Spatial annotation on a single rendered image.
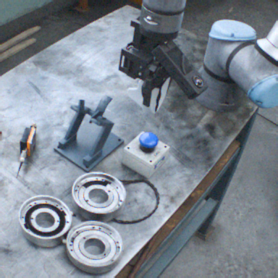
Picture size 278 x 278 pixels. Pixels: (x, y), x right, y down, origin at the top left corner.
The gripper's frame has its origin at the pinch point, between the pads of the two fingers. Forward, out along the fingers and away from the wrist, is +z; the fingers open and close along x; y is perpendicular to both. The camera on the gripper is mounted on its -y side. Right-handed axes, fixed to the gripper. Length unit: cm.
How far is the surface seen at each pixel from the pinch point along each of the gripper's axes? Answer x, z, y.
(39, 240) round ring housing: 32.5, 10.9, 0.8
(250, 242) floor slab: -61, 94, -28
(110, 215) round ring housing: 18.2, 11.0, -4.9
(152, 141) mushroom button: 0.3, 6.6, -1.2
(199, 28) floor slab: -201, 94, 81
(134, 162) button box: 3.3, 11.6, 0.3
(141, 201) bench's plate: 9.1, 14.0, -6.2
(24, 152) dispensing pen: 17.9, 11.3, 19.0
